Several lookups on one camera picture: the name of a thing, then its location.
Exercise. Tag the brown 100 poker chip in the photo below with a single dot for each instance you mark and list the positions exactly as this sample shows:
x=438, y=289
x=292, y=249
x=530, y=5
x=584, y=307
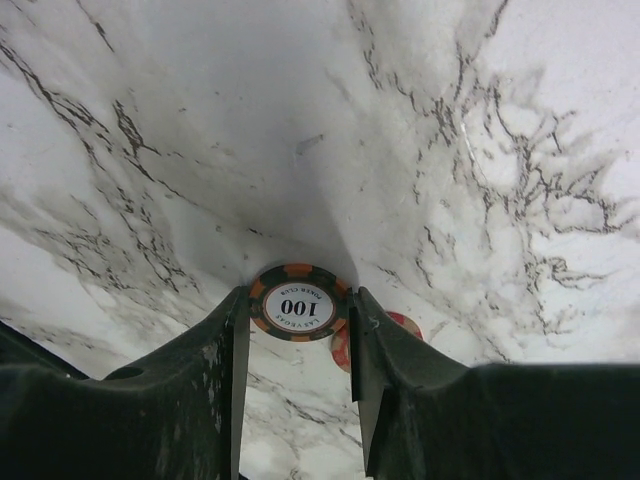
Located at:
x=298, y=302

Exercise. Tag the red 5 poker chip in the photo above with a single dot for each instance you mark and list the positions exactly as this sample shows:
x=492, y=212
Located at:
x=340, y=341

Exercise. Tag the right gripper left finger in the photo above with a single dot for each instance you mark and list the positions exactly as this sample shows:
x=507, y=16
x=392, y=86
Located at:
x=175, y=413

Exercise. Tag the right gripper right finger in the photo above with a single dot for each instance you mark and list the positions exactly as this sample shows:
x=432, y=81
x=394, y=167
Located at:
x=424, y=415

